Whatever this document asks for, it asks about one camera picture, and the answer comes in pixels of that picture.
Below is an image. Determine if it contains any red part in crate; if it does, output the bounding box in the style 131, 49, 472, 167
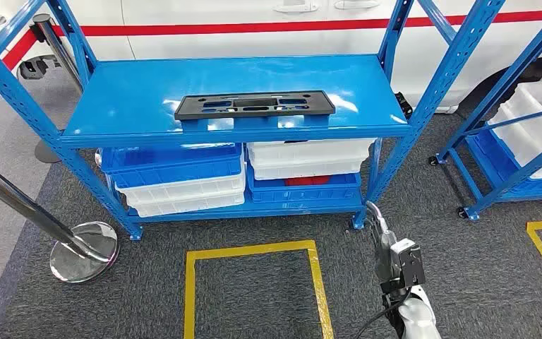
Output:
284, 175, 332, 187

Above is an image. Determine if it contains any red barrier belt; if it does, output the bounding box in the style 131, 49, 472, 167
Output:
0, 28, 38, 118

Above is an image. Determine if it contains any blue wheeled shelf rack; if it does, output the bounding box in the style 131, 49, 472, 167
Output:
428, 0, 542, 222

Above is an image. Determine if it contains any blue metal shelf rack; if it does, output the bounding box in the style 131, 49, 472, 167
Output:
0, 0, 506, 242

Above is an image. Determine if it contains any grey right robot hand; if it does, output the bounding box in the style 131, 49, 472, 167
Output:
366, 201, 398, 284

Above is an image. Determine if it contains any white car with red stripe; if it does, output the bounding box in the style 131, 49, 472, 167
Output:
0, 0, 542, 113

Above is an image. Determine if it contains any dark stanchion post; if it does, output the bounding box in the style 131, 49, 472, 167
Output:
31, 13, 88, 165

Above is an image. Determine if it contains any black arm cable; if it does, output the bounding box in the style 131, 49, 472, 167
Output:
354, 299, 412, 339

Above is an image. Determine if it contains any black plastic plate part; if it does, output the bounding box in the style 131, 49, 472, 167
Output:
174, 90, 337, 121

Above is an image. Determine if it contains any chrome stanchion post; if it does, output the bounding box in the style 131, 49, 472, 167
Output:
0, 152, 121, 285

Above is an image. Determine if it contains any white plastic crate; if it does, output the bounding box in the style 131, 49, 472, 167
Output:
114, 161, 247, 218
246, 138, 375, 182
487, 78, 542, 181

